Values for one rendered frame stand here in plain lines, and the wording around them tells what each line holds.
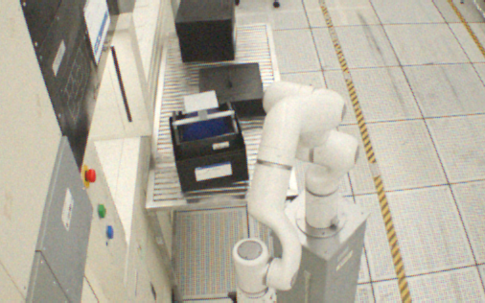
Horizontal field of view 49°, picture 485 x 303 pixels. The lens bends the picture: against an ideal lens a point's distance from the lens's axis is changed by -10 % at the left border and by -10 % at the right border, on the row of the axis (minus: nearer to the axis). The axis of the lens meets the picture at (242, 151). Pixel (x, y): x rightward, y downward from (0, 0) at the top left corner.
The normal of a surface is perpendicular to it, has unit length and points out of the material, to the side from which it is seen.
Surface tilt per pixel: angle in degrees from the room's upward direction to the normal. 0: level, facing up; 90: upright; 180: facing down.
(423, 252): 0
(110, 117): 90
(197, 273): 0
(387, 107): 0
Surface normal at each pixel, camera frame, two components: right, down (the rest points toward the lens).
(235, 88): -0.08, -0.72
